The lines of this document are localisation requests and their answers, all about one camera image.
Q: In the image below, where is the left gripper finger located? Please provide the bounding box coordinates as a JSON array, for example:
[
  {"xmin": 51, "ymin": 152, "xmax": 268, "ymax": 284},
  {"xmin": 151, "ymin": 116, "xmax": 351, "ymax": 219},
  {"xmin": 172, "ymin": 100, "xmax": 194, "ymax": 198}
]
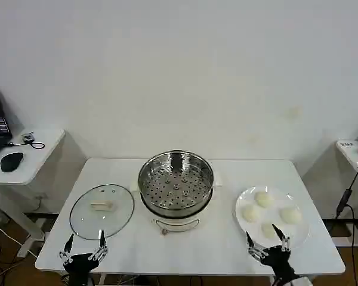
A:
[
  {"xmin": 59, "ymin": 234, "xmax": 75, "ymax": 265},
  {"xmin": 89, "ymin": 229, "xmax": 109, "ymax": 262}
]

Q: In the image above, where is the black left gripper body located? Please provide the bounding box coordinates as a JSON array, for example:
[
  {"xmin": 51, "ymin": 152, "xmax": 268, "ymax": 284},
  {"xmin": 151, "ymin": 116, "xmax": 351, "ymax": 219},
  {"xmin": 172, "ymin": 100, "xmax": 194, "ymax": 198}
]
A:
[{"xmin": 62, "ymin": 253, "xmax": 101, "ymax": 286}]

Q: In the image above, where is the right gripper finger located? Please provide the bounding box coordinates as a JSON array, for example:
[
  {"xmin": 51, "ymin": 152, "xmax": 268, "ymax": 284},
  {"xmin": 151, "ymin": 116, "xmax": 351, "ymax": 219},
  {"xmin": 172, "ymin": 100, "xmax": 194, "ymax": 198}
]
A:
[
  {"xmin": 272, "ymin": 223, "xmax": 291, "ymax": 253},
  {"xmin": 246, "ymin": 231, "xmax": 268, "ymax": 262}
]

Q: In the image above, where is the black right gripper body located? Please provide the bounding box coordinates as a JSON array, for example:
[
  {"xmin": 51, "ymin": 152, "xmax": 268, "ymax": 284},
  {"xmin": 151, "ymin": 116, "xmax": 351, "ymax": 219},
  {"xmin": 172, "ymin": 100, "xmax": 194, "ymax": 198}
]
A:
[{"xmin": 261, "ymin": 245, "xmax": 296, "ymax": 281}]

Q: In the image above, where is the white steamed bun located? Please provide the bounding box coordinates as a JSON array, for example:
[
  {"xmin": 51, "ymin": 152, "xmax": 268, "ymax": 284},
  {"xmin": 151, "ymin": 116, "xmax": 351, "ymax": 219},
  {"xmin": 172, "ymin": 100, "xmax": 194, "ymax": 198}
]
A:
[
  {"xmin": 261, "ymin": 222, "xmax": 278, "ymax": 240},
  {"xmin": 255, "ymin": 191, "xmax": 275, "ymax": 208},
  {"xmin": 241, "ymin": 205, "xmax": 261, "ymax": 223},
  {"xmin": 279, "ymin": 207, "xmax": 303, "ymax": 225}
]

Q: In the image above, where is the white round plate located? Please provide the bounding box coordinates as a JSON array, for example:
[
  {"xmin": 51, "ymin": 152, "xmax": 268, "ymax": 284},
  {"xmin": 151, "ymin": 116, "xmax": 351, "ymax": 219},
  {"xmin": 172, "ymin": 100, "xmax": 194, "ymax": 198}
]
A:
[{"xmin": 234, "ymin": 186, "xmax": 311, "ymax": 250}]

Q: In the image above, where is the glass pot lid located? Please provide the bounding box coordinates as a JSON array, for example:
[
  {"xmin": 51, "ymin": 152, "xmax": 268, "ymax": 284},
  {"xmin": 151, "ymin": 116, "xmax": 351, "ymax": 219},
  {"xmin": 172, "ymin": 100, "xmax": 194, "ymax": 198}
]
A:
[{"xmin": 69, "ymin": 184, "xmax": 135, "ymax": 241}]

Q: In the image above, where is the white work table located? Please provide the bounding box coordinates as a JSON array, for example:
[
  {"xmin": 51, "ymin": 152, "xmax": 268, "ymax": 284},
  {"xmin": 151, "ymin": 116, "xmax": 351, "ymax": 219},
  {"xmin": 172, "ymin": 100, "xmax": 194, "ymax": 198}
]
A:
[{"xmin": 35, "ymin": 157, "xmax": 346, "ymax": 286}]

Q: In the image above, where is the white electric cooker base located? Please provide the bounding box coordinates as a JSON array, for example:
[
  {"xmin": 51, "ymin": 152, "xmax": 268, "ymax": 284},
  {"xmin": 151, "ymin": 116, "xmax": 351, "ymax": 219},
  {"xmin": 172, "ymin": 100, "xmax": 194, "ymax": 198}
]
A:
[{"xmin": 132, "ymin": 175, "xmax": 223, "ymax": 237}]

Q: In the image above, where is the steel steamer basket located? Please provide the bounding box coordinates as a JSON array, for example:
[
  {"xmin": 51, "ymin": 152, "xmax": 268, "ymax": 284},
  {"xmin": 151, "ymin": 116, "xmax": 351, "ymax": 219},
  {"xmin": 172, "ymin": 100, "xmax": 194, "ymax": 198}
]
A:
[{"xmin": 137, "ymin": 150, "xmax": 214, "ymax": 218}]

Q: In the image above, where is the white rounded side table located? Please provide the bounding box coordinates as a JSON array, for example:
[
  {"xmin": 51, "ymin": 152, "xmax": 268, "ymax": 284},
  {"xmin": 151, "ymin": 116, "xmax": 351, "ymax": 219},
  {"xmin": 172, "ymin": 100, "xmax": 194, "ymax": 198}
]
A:
[{"xmin": 0, "ymin": 128, "xmax": 66, "ymax": 257}]

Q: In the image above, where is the black computer mouse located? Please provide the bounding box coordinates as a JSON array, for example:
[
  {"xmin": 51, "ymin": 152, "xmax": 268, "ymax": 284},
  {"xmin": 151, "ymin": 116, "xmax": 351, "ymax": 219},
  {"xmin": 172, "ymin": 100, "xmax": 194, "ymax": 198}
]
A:
[{"xmin": 0, "ymin": 151, "xmax": 24, "ymax": 173}]

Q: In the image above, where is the white side table with box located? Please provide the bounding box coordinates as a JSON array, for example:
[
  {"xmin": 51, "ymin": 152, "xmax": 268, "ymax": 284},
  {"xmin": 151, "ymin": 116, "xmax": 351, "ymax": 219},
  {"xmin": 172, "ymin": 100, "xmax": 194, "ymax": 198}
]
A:
[{"xmin": 335, "ymin": 139, "xmax": 358, "ymax": 191}]

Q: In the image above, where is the white floor cable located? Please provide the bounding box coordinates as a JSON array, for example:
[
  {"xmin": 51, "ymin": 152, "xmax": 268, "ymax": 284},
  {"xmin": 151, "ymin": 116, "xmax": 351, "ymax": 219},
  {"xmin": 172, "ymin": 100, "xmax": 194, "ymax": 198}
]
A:
[{"xmin": 0, "ymin": 219, "xmax": 39, "ymax": 259}]

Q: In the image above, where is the black cable with adapter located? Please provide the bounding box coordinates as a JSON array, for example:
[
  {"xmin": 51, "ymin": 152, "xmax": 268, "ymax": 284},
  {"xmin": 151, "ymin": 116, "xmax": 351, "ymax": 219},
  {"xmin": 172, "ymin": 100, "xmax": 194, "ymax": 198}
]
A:
[{"xmin": 334, "ymin": 157, "xmax": 358, "ymax": 271}]

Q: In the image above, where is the thin black device cable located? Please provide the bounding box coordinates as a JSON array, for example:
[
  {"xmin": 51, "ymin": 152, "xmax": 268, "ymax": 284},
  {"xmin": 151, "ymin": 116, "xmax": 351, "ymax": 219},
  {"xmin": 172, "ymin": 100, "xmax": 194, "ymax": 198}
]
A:
[{"xmin": 4, "ymin": 140, "xmax": 45, "ymax": 150}]

